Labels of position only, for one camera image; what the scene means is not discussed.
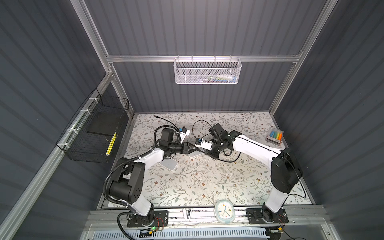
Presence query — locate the white ventilated cable duct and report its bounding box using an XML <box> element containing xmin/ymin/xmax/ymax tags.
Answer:
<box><xmin>89</xmin><ymin>226</ymin><xmax>271</xmax><ymax>240</ymax></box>

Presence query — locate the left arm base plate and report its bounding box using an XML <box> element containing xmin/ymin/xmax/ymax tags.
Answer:
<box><xmin>127</xmin><ymin>211</ymin><xmax>169</xmax><ymax>228</ymax></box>

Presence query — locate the black wire wall basket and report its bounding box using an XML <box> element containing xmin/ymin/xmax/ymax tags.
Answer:
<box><xmin>56</xmin><ymin>90</ymin><xmax>130</xmax><ymax>164</ymax></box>

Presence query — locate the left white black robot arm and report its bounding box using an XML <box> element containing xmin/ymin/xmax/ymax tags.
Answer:
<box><xmin>103</xmin><ymin>126</ymin><xmax>196</xmax><ymax>225</ymax></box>

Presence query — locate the pack of coloured markers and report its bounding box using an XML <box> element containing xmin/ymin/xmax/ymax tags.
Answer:
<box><xmin>267</xmin><ymin>128</ymin><xmax>284</xmax><ymax>145</ymax></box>

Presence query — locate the floral patterned table mat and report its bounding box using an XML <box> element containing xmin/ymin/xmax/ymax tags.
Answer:
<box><xmin>125</xmin><ymin>112</ymin><xmax>276</xmax><ymax>207</ymax></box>

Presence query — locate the white wire mesh basket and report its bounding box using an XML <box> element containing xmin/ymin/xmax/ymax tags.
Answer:
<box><xmin>173</xmin><ymin>57</ymin><xmax>242</xmax><ymax>85</ymax></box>

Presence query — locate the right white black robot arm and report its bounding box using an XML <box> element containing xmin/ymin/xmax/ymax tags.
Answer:
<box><xmin>208</xmin><ymin>124</ymin><xmax>303</xmax><ymax>223</ymax></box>

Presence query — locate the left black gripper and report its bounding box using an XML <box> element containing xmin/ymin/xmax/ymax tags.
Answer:
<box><xmin>168</xmin><ymin>141</ymin><xmax>198</xmax><ymax>156</ymax></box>

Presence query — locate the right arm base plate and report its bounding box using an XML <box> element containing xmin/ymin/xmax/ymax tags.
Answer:
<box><xmin>246</xmin><ymin>206</ymin><xmax>289</xmax><ymax>224</ymax></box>

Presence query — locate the long black cable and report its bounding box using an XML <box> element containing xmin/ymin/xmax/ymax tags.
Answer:
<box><xmin>153</xmin><ymin>115</ymin><xmax>181</xmax><ymax>130</ymax></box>
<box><xmin>215</xmin><ymin>149</ymin><xmax>242</xmax><ymax>163</ymax></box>

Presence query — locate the mint green alarm clock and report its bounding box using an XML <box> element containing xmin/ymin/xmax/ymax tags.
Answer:
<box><xmin>214</xmin><ymin>200</ymin><xmax>236</xmax><ymax>224</ymax></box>

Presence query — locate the yellow black striped marker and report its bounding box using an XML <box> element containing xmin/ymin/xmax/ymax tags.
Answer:
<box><xmin>106</xmin><ymin>132</ymin><xmax>118</xmax><ymax>156</ymax></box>

